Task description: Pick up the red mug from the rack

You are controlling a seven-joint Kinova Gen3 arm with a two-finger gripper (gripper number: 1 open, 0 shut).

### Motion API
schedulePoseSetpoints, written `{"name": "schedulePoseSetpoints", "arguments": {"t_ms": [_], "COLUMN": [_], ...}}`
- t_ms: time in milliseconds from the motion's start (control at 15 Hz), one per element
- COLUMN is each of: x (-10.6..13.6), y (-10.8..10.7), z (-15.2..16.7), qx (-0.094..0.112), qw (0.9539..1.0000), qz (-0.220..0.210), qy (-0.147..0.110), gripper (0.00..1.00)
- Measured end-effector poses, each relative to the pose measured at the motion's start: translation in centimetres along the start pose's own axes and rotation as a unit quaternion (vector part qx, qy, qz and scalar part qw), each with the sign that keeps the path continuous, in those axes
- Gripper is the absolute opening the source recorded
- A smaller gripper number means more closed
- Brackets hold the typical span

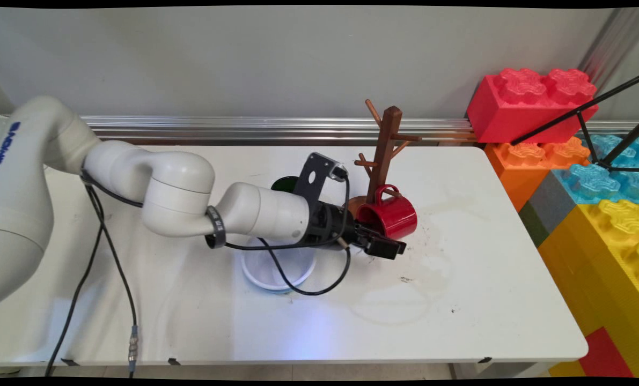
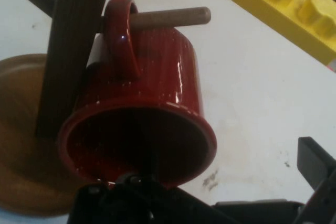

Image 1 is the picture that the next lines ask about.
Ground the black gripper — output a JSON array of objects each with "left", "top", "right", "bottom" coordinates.
[{"left": 303, "top": 202, "right": 407, "bottom": 261}]

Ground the red enamel mug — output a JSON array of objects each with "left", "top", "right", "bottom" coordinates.
[{"left": 356, "top": 184, "right": 418, "bottom": 242}]

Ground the dark green cup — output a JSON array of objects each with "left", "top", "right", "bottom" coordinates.
[{"left": 270, "top": 176, "right": 301, "bottom": 194}]

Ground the brown wooden mug tree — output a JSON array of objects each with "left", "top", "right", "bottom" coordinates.
[{"left": 346, "top": 99, "right": 423, "bottom": 221}]

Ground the white bowl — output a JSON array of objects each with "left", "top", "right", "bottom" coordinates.
[{"left": 241, "top": 236, "right": 317, "bottom": 293}]

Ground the orange giant building block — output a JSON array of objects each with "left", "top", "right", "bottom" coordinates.
[{"left": 484, "top": 137, "right": 591, "bottom": 212}]

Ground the grey giant building block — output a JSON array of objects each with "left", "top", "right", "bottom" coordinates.
[{"left": 527, "top": 172, "right": 578, "bottom": 236}]

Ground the red giant building block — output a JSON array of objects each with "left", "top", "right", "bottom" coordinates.
[{"left": 467, "top": 67, "right": 599, "bottom": 144}]

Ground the blue giant building block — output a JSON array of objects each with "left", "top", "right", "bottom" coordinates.
[{"left": 552, "top": 134, "right": 639, "bottom": 205}]

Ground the yellow giant building block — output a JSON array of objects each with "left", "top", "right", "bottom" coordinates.
[{"left": 537, "top": 199, "right": 639, "bottom": 378}]

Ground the black tripod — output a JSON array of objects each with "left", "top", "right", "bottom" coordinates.
[{"left": 510, "top": 71, "right": 639, "bottom": 173}]

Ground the small red block panel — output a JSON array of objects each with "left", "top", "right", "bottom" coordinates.
[{"left": 578, "top": 327, "right": 634, "bottom": 378}]

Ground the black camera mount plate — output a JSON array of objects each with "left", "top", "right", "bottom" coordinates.
[{"left": 292, "top": 152, "right": 335, "bottom": 207}]

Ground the grey lettered cable strap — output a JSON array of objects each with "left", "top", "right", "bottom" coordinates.
[{"left": 205, "top": 205, "right": 227, "bottom": 249}]

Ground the aluminium table rail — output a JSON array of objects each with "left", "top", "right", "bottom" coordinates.
[{"left": 0, "top": 115, "right": 639, "bottom": 147}]

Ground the black cable with connector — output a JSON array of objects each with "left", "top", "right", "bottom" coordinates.
[{"left": 45, "top": 169, "right": 352, "bottom": 378}]

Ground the aluminium corner post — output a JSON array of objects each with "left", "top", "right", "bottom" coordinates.
[{"left": 577, "top": 8, "right": 639, "bottom": 89}]

